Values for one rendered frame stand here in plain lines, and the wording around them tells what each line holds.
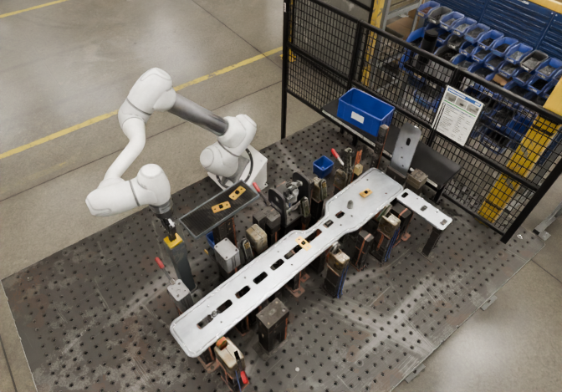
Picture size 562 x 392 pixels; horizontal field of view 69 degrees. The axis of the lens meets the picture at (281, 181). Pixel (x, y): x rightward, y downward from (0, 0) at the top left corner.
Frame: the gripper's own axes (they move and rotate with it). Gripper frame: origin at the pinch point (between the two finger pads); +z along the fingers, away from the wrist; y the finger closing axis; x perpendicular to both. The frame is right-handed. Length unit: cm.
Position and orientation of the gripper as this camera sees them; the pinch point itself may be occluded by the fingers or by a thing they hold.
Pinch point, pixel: (171, 234)
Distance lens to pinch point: 185.3
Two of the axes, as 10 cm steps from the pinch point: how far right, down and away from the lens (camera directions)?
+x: 7.4, -5.0, 4.5
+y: 6.7, 5.6, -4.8
